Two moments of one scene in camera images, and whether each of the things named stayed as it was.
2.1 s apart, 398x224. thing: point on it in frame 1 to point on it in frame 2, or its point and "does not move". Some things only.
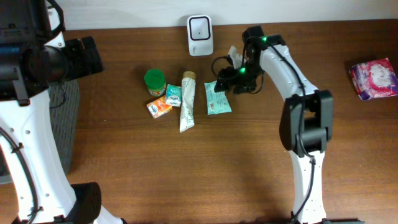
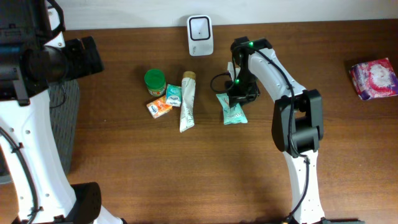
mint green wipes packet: x=217 y=102 to x=235 y=114
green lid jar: x=155 y=81 does not move
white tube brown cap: x=187 y=112 does not move
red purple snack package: x=374 y=79 does not move
